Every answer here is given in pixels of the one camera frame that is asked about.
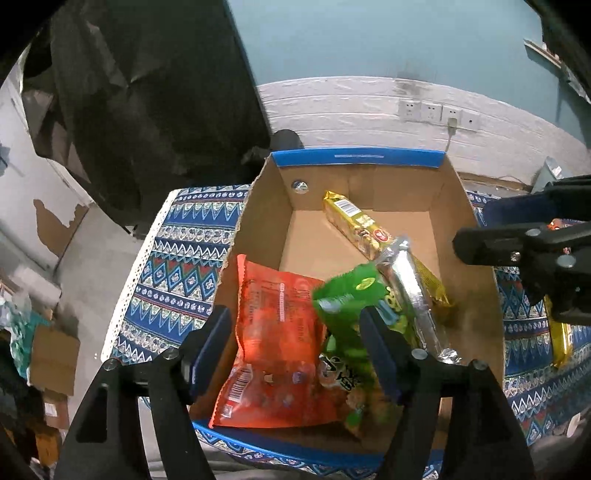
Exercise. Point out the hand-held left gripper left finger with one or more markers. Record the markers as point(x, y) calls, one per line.
point(210, 355)

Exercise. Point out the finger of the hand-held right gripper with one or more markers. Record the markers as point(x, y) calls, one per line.
point(517, 207)
point(498, 247)

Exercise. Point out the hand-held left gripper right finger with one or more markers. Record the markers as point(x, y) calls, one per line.
point(383, 360)

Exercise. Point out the tall orange snack bag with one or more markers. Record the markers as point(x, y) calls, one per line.
point(556, 225)

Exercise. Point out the multicolour snack bag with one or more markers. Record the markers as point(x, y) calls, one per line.
point(341, 383)

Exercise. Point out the red-orange snack packet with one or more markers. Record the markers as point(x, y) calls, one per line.
point(277, 332)

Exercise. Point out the silver snack packet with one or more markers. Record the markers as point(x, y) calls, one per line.
point(411, 286)

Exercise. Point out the gold biscuit packet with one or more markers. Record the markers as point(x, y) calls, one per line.
point(351, 221)

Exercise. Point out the pale blue trash bin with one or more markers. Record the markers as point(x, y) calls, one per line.
point(545, 177)

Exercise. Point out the blue patterned tablecloth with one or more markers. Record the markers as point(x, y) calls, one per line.
point(184, 277)

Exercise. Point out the yellow clear snack packet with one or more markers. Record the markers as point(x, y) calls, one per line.
point(559, 337)

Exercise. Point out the silver foil sheet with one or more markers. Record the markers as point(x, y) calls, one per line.
point(577, 85)

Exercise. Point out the small brown cardboard box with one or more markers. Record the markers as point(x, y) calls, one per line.
point(55, 360)

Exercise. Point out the wooden board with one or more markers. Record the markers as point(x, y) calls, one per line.
point(540, 50)

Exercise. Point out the teal plastic bag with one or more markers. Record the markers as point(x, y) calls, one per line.
point(23, 332)

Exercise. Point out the black round object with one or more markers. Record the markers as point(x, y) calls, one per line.
point(284, 141)

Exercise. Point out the large black cloth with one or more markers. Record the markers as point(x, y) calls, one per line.
point(161, 115)

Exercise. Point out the white peeling board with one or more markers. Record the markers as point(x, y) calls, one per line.
point(27, 184)

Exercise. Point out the white wall socket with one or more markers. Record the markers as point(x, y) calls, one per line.
point(450, 111)
point(471, 120)
point(431, 111)
point(409, 110)

